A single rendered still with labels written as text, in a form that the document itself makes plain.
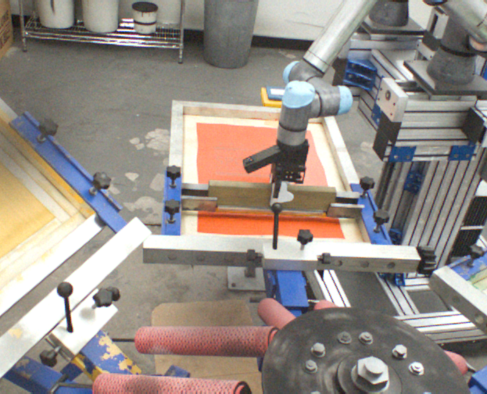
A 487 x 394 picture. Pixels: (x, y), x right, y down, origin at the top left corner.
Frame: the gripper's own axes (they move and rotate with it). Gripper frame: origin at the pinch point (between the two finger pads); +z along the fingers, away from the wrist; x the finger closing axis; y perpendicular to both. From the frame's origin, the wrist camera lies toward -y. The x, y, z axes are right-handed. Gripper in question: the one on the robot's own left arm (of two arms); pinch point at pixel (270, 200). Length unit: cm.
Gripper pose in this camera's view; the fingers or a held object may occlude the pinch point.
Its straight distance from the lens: 169.8
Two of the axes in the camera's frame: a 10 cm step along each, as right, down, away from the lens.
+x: -0.7, -5.8, 8.1
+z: -1.3, 8.1, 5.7
